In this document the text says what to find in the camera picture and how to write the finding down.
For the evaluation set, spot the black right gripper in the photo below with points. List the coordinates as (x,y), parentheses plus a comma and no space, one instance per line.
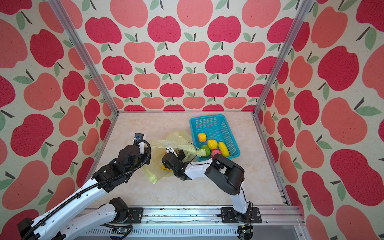
(180,157)

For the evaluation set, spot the aluminium corner post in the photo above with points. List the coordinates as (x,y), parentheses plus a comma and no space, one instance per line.
(298,21)
(71,31)

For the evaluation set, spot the teal plastic mesh basket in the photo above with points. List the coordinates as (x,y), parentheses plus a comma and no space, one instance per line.
(216,128)

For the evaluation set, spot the aluminium right rear corner post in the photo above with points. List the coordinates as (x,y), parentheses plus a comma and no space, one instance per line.
(298,21)

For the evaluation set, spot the yellow toy bell pepper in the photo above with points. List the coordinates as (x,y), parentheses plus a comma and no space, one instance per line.
(212,144)

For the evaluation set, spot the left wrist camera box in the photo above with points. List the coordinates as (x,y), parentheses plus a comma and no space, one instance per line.
(138,137)

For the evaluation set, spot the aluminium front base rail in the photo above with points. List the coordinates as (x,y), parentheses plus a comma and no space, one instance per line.
(269,222)

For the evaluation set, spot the green toy fruit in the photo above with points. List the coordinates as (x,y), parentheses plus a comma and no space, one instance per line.
(207,150)

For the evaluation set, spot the yellow toy lemon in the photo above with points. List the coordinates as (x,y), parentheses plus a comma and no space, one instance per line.
(224,149)

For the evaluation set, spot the orange toy fruit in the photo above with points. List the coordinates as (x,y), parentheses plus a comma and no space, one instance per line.
(202,137)

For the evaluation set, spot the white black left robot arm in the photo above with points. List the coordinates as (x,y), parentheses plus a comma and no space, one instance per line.
(62,222)

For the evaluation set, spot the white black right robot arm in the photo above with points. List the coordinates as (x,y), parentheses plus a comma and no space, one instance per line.
(223,172)

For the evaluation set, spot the yellow translucent plastic bag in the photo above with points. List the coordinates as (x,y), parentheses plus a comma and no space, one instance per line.
(179,140)

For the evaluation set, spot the pink toy fruit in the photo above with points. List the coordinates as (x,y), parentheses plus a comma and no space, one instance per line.
(215,152)

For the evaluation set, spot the aluminium left rear corner post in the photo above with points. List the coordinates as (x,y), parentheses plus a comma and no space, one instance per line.
(71,31)

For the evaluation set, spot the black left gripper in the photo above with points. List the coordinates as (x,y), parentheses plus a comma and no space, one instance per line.
(146,154)

